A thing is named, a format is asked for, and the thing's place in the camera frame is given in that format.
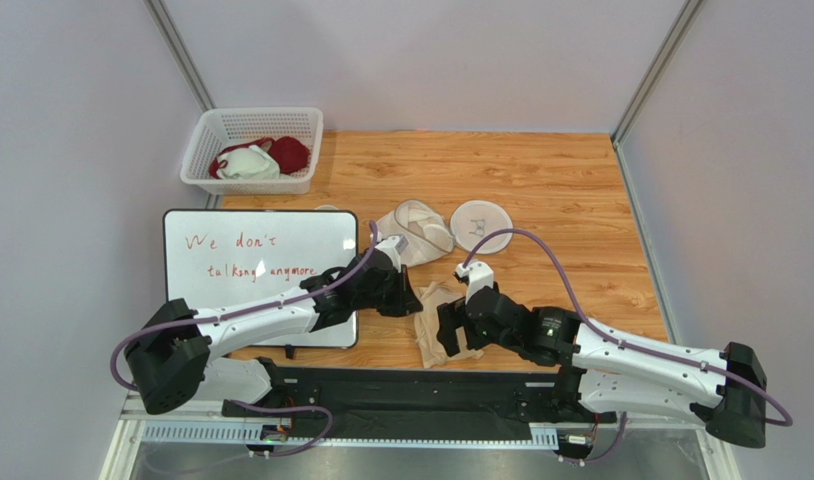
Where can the beige bra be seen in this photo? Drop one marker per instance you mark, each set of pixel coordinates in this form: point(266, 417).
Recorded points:
point(426, 327)

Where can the round white bag lid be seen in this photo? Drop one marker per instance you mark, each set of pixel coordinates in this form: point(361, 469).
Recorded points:
point(474, 220)

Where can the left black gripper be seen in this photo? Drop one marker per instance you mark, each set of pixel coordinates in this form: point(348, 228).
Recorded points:
point(404, 301)

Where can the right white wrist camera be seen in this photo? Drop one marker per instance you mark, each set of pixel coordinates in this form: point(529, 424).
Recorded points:
point(476, 275)

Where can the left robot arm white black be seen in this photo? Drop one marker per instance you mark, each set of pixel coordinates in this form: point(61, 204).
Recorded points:
point(168, 357)

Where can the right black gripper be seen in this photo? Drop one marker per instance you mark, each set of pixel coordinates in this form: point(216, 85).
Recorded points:
point(461, 321)

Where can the aluminium frame rail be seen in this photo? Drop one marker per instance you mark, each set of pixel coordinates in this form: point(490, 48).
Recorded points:
point(198, 442)

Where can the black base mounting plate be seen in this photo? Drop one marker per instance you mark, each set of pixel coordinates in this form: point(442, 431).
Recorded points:
point(375, 404)

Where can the whiteboard with red writing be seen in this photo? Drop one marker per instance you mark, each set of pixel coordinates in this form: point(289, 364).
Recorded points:
point(218, 258)

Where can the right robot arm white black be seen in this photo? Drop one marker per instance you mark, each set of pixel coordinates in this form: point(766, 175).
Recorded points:
point(602, 370)

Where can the white plastic basket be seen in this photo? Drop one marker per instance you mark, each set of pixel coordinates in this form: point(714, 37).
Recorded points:
point(221, 128)

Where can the white bra in basket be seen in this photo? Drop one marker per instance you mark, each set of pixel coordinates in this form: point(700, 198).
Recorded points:
point(247, 163)

